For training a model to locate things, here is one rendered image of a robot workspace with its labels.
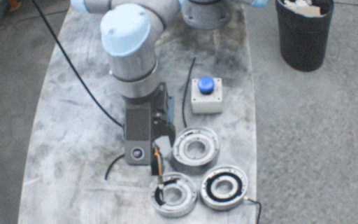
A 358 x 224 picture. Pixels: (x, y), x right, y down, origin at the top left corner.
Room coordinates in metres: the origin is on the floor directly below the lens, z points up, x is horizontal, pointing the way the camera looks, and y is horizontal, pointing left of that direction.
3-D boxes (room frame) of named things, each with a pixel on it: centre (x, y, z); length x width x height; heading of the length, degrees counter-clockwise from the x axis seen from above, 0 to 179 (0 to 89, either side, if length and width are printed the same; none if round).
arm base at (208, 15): (1.05, -0.13, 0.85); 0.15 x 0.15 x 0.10
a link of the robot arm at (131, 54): (0.53, 0.06, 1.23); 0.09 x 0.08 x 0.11; 146
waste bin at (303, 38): (1.55, -0.70, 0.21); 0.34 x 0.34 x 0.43
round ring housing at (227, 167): (0.46, -0.06, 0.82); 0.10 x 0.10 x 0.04
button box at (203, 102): (0.73, -0.07, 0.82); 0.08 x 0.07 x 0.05; 169
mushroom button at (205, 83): (0.72, -0.07, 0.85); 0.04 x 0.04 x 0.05
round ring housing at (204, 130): (0.58, -0.02, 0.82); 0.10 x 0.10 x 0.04
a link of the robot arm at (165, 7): (0.62, 0.02, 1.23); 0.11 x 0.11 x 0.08; 56
